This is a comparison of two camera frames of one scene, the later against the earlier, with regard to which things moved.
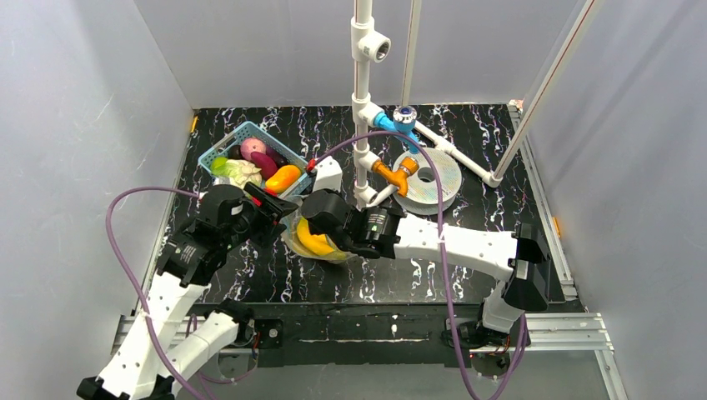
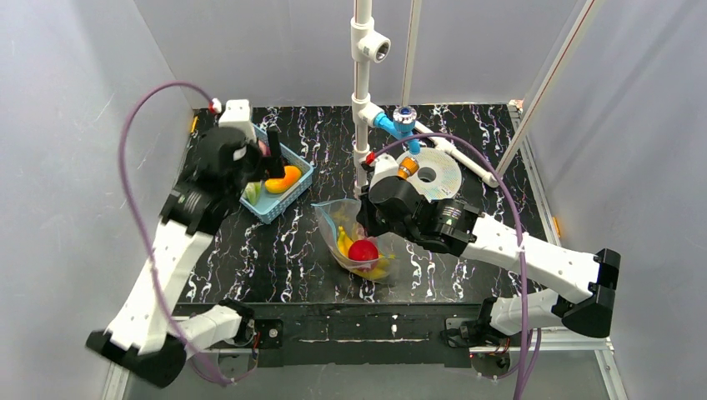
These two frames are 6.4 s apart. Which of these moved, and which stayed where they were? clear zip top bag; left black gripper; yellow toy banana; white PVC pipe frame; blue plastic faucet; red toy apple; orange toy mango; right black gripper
Moved: red toy apple; right black gripper; left black gripper; clear zip top bag; yellow toy banana
Stayed: white PVC pipe frame; blue plastic faucet; orange toy mango
